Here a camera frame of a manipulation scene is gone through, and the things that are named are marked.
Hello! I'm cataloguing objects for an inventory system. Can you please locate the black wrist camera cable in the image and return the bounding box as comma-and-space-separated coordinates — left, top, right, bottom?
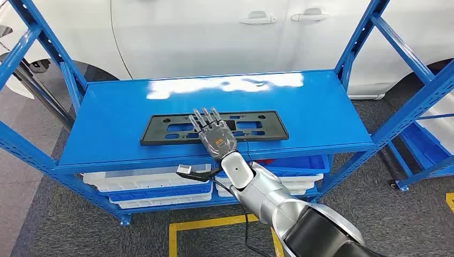
207, 141, 272, 257

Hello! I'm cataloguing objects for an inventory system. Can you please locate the blue metal shelf rack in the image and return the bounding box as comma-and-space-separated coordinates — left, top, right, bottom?
0, 0, 454, 226
387, 113, 454, 193

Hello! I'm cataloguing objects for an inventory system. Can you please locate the white plastic bin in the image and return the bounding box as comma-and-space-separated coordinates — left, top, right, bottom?
216, 173, 324, 191
110, 191, 214, 210
215, 184, 316, 198
82, 164, 213, 193

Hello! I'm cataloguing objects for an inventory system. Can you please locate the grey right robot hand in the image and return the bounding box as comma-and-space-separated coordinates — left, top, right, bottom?
188, 107, 238, 161

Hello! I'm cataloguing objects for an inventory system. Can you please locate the metal barrier pole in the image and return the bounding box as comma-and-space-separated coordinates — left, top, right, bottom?
12, 58, 75, 129

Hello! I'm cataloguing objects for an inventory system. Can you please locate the white car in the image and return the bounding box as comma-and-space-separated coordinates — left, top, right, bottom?
0, 0, 454, 101

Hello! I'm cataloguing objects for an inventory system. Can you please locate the black plastic frame part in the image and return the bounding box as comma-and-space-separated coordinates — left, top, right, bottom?
140, 110, 290, 147

